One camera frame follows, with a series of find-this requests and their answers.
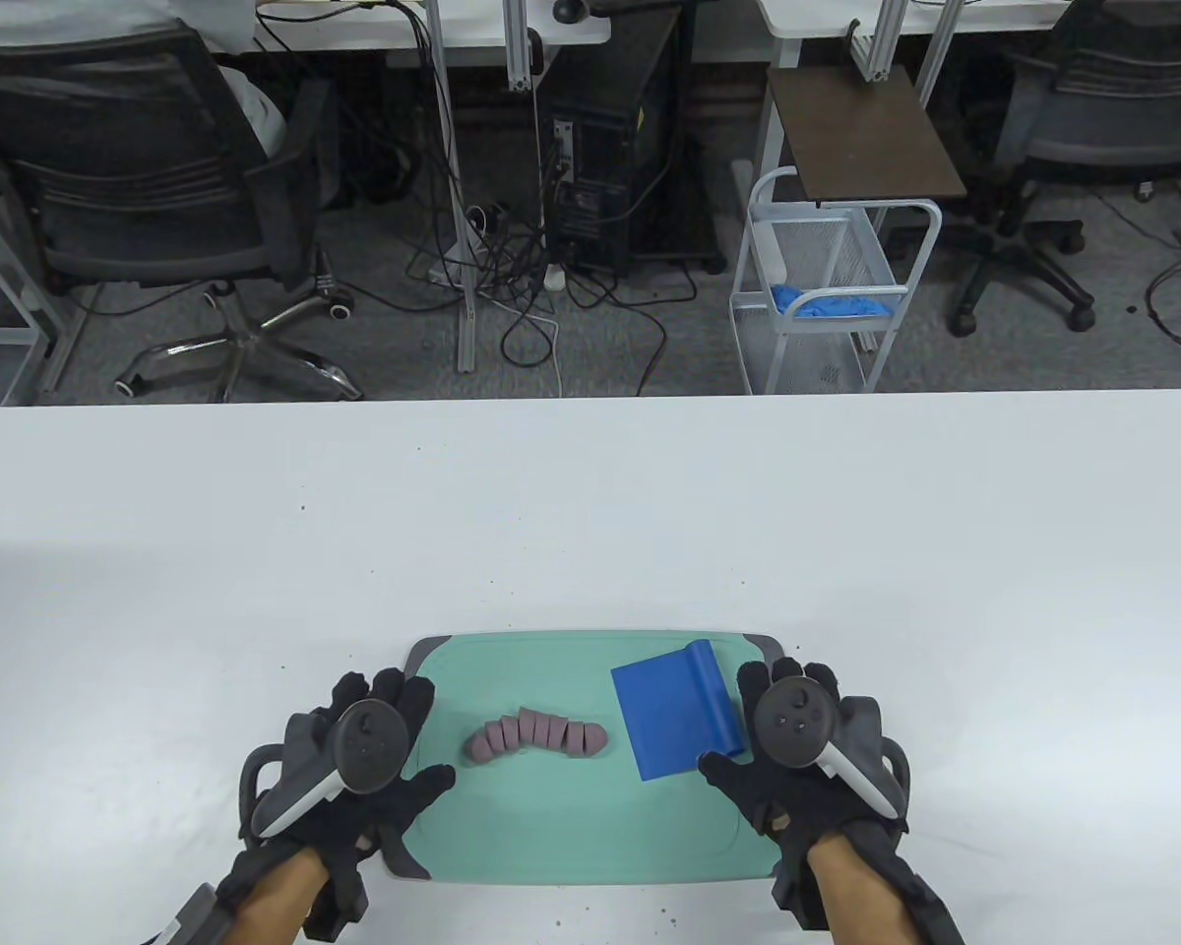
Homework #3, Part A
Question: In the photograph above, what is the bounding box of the white cable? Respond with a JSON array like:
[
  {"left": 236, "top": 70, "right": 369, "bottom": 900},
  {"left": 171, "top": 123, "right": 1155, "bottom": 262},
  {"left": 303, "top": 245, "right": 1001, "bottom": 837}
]
[{"left": 500, "top": 285, "right": 564, "bottom": 397}]

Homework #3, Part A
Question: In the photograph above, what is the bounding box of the green cutting board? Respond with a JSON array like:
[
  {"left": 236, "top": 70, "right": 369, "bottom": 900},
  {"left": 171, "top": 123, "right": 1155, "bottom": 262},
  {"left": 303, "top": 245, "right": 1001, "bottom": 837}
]
[{"left": 384, "top": 630, "right": 798, "bottom": 887}]

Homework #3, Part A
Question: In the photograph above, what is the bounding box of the white desk with metal legs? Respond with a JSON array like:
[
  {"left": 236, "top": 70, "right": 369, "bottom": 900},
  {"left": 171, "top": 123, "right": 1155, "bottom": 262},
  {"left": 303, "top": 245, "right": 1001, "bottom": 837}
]
[{"left": 756, "top": 0, "right": 1181, "bottom": 222}]

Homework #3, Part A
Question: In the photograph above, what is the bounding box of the white metal desk frame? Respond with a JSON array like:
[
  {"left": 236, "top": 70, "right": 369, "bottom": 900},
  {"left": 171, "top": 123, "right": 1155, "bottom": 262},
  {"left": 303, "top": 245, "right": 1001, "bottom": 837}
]
[{"left": 0, "top": 148, "right": 90, "bottom": 407}]

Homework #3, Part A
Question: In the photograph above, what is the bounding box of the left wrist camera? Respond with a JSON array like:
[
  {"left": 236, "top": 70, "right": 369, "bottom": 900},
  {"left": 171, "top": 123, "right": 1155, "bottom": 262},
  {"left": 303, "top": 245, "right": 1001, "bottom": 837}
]
[{"left": 162, "top": 881, "right": 242, "bottom": 945}]

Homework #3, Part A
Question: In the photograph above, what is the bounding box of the person's left forearm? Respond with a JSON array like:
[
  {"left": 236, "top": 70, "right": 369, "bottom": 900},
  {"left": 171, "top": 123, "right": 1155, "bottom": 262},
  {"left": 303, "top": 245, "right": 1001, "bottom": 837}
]
[{"left": 226, "top": 847, "right": 331, "bottom": 945}]

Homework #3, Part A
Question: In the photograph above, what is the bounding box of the tangle of black cables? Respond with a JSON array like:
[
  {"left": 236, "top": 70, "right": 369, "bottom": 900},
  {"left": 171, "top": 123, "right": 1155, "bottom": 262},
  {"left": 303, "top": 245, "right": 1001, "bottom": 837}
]
[{"left": 399, "top": 148, "right": 700, "bottom": 397}]

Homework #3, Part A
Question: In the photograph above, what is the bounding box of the blue cloth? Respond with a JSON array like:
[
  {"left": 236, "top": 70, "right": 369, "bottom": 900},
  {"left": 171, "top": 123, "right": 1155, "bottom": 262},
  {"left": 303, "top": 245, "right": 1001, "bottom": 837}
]
[{"left": 771, "top": 283, "right": 894, "bottom": 321}]

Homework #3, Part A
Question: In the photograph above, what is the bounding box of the dark grey hand controller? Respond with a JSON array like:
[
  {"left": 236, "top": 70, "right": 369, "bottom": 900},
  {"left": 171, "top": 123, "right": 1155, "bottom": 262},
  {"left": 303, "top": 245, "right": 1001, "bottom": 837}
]
[
  {"left": 754, "top": 679, "right": 911, "bottom": 818},
  {"left": 239, "top": 699, "right": 411, "bottom": 843}
]

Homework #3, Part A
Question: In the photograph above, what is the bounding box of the white wire trolley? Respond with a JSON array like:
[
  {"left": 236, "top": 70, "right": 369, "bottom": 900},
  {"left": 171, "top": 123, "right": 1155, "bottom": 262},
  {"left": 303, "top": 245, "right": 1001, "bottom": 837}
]
[{"left": 728, "top": 165, "right": 943, "bottom": 395}]

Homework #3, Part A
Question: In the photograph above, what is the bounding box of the person's left hand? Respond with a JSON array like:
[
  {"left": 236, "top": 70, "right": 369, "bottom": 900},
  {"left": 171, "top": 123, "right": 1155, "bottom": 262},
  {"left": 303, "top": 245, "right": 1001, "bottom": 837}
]
[{"left": 244, "top": 669, "right": 457, "bottom": 869}]

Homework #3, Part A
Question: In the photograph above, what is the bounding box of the brown wooden board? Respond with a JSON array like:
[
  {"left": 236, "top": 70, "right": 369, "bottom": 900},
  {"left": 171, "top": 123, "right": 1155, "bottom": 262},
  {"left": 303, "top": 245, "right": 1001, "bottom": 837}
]
[{"left": 768, "top": 65, "right": 967, "bottom": 204}]

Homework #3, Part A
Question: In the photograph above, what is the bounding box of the black computer tower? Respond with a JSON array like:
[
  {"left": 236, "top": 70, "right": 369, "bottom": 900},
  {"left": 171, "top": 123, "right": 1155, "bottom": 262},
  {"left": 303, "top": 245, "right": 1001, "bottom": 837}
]
[{"left": 541, "top": 10, "right": 727, "bottom": 279}]

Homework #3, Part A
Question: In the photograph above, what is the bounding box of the person's right hand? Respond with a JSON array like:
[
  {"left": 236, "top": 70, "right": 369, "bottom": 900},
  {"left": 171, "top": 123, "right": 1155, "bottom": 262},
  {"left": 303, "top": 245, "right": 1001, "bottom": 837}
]
[{"left": 699, "top": 660, "right": 912, "bottom": 869}]

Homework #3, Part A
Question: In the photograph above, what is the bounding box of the black mesh chair chrome base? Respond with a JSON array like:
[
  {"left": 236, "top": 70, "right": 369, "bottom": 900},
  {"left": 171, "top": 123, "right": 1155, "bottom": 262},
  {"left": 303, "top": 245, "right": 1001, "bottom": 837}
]
[{"left": 0, "top": 25, "right": 365, "bottom": 403}]

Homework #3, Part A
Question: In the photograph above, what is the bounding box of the row of purple plasticine flakes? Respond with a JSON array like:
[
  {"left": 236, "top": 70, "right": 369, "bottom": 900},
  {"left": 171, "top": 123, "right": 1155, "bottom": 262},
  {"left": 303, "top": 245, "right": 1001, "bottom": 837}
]
[{"left": 461, "top": 707, "right": 609, "bottom": 769}]

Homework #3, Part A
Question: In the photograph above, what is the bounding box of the blue plastic scraper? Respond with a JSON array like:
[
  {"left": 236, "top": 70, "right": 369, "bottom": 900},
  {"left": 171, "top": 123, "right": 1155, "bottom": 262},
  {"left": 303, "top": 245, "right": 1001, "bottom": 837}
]
[{"left": 610, "top": 640, "right": 749, "bottom": 784}]

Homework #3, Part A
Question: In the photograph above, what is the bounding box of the person's right forearm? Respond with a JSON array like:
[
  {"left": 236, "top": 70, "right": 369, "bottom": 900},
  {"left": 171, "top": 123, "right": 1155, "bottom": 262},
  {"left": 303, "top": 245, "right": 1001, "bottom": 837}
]
[{"left": 807, "top": 832, "right": 921, "bottom": 945}]

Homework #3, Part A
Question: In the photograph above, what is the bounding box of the white desk with cables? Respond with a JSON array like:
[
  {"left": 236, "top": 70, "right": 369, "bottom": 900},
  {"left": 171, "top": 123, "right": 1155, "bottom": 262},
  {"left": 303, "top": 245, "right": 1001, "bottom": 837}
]
[{"left": 207, "top": 0, "right": 613, "bottom": 375}]

